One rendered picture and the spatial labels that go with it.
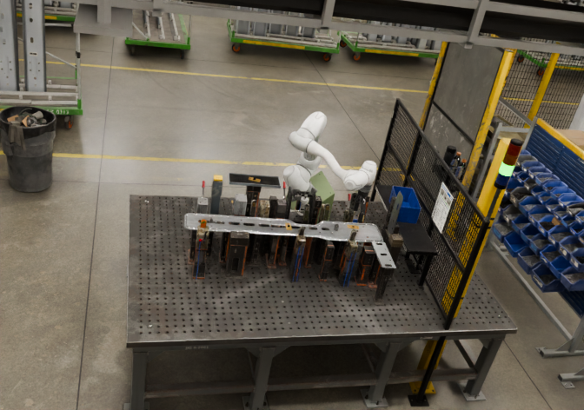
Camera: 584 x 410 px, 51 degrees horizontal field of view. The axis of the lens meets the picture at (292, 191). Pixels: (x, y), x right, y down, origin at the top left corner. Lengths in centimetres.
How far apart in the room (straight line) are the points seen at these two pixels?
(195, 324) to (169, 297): 29
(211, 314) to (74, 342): 121
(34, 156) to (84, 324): 194
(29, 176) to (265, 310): 308
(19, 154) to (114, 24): 581
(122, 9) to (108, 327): 447
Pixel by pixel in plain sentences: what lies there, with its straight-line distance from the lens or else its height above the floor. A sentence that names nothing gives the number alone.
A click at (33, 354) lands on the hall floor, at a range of 467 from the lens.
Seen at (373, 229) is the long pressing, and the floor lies 100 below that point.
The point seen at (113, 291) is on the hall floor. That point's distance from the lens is 512.
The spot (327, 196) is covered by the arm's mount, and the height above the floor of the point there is 94.
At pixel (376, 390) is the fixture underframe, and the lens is 449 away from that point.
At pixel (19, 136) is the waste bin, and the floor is 63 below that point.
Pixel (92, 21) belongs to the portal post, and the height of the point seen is 319.
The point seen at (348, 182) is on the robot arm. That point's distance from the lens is 393.
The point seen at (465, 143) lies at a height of 97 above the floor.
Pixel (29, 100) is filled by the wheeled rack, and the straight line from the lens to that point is 754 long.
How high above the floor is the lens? 330
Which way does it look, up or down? 29 degrees down
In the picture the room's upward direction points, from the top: 11 degrees clockwise
